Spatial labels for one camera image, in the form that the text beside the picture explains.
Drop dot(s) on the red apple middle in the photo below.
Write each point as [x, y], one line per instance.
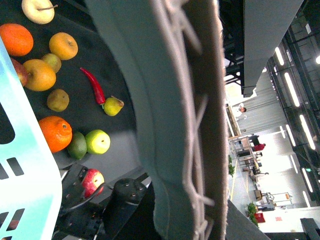
[20, 71]

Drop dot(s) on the red yellow apple front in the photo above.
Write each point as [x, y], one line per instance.
[92, 181]

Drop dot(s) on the bright green apple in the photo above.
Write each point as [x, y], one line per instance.
[97, 141]

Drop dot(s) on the white pear far back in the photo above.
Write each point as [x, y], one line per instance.
[39, 11]

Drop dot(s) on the golden pear apple back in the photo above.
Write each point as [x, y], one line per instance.
[63, 46]

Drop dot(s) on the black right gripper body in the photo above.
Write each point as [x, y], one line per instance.
[89, 219]

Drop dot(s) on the red chili pepper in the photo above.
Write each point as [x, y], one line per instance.
[97, 89]

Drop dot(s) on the large orange centre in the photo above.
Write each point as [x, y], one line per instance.
[57, 132]

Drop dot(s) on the orange tangerine back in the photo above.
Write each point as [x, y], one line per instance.
[17, 39]

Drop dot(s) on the green avocado right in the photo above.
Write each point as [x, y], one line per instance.
[78, 146]

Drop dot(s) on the small yellow green pear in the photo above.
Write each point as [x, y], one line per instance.
[113, 106]

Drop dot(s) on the brown kiwi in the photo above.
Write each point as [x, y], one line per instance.
[53, 61]
[58, 100]

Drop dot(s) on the grey basket handle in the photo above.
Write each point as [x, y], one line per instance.
[170, 53]

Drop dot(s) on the brown kiwi upper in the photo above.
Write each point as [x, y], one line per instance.
[53, 61]

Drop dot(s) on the light teal plastic basket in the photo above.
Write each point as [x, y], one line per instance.
[31, 192]

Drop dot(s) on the yellow orange pear apple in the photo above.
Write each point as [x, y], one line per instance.
[40, 76]

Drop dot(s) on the brown kiwi lower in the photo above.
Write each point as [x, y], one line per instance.
[58, 100]

